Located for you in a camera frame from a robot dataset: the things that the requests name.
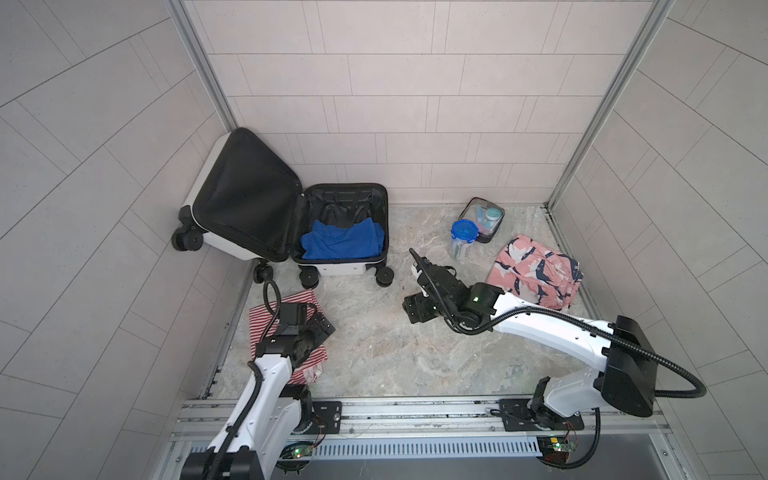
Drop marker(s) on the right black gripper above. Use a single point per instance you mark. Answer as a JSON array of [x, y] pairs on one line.
[[416, 300]]

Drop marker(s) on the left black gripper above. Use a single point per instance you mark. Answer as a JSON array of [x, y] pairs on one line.
[[319, 332]]

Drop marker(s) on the red white striped shirt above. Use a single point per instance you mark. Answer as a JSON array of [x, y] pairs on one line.
[[263, 322]]

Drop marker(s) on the blue t-shirt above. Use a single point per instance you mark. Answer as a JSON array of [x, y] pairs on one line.
[[327, 242]]

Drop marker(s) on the pink navy patterned garment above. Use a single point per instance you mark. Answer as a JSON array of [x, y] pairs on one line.
[[537, 274]]

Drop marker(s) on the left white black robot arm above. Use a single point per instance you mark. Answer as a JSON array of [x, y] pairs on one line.
[[270, 408]]

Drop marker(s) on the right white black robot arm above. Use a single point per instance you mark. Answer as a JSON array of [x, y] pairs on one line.
[[621, 370]]

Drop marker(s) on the clear cup with blue lid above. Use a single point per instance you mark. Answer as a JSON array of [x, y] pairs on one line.
[[464, 233]]

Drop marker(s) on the clear toiletry pouch black trim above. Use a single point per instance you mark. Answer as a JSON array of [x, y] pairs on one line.
[[487, 217]]

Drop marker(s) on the left circuit board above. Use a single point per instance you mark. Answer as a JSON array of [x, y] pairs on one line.
[[297, 450]]

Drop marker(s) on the circuit board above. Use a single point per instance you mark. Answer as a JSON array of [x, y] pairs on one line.
[[556, 449], [297, 450]]

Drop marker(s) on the white suitcase with black lining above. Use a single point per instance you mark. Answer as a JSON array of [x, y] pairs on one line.
[[249, 203]]

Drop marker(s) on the right circuit board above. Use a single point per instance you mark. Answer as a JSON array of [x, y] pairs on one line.
[[556, 449]]

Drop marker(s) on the right corner metal profile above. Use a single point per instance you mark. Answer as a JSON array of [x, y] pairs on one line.
[[640, 44]]

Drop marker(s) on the corner metal profile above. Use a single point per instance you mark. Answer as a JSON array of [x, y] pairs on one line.
[[640, 44], [182, 20]]

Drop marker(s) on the left corner metal profile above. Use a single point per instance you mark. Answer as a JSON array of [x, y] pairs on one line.
[[182, 20]]

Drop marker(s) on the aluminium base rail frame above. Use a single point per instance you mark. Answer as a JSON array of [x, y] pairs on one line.
[[476, 438]]

